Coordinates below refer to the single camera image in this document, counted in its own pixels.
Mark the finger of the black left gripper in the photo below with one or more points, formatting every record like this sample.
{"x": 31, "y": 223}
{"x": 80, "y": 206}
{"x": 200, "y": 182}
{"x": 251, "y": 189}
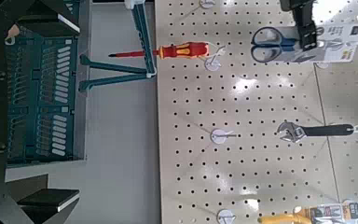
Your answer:
{"x": 306, "y": 28}

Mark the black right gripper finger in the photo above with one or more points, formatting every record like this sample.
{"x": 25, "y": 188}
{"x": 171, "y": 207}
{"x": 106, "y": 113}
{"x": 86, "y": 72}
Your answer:
{"x": 43, "y": 23}
{"x": 40, "y": 199}

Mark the blue scissors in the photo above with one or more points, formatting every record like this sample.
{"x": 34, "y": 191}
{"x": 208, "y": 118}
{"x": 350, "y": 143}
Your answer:
{"x": 267, "y": 42}

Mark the teal plastic crate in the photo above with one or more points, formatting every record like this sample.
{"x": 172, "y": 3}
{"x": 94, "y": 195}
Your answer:
{"x": 43, "y": 102}

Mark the grey shelf back panel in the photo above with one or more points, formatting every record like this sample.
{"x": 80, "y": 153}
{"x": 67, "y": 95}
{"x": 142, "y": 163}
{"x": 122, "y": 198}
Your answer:
{"x": 121, "y": 140}

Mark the cream perforated pegboard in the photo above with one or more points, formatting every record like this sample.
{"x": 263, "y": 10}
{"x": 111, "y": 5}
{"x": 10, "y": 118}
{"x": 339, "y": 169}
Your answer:
{"x": 245, "y": 109}

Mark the red yellow screwdriver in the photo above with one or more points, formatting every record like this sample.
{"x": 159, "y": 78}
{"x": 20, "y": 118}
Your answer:
{"x": 180, "y": 50}

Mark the yellow pliers on package card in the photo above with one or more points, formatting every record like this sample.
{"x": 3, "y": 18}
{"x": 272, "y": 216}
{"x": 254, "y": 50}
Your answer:
{"x": 286, "y": 218}

